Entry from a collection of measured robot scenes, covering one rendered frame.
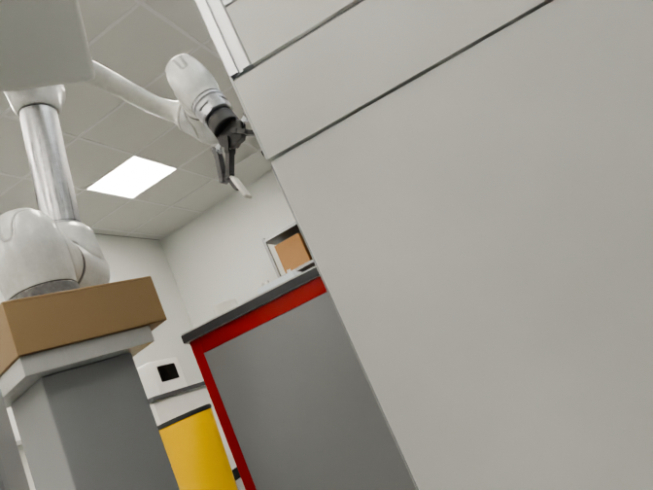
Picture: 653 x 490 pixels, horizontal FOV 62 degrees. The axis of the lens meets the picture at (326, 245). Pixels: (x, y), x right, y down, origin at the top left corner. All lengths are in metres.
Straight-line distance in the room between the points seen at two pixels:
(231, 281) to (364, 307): 5.61
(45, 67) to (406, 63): 0.45
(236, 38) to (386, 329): 0.48
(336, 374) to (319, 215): 0.74
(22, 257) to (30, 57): 0.70
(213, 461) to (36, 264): 2.67
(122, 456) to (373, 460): 0.59
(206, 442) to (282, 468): 2.32
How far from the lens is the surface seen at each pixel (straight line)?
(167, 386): 5.02
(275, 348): 1.47
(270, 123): 0.80
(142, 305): 1.31
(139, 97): 1.64
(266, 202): 6.14
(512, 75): 0.76
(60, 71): 0.74
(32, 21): 0.74
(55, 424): 1.22
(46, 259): 1.37
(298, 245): 5.42
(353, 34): 0.81
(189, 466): 3.82
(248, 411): 1.52
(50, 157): 1.71
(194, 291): 6.58
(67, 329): 1.23
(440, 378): 0.71
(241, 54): 0.86
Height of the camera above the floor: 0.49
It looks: 12 degrees up
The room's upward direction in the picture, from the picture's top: 25 degrees counter-clockwise
